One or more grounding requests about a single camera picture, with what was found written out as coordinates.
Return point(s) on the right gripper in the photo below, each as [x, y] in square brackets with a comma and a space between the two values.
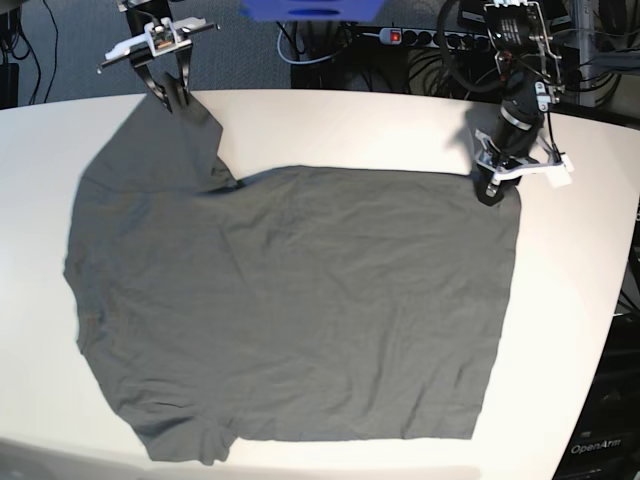
[126, 49]

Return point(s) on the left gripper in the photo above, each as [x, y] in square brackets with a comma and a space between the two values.
[496, 170]

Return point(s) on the grey T-shirt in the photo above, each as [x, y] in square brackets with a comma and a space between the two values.
[299, 304]

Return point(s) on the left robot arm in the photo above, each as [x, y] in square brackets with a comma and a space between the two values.
[530, 79]

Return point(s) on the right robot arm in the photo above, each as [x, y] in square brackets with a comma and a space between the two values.
[140, 13]

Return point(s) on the black box at left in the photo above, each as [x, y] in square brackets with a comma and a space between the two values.
[9, 85]

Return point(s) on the black OpenArm box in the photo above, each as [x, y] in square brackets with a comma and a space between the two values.
[605, 440]

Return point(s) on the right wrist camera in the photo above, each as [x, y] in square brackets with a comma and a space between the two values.
[162, 36]

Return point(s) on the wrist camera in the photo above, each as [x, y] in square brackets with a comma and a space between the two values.
[162, 36]
[559, 173]

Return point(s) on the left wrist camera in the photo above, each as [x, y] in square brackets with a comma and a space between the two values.
[559, 173]

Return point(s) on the blue plastic mount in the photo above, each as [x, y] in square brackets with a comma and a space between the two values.
[322, 10]

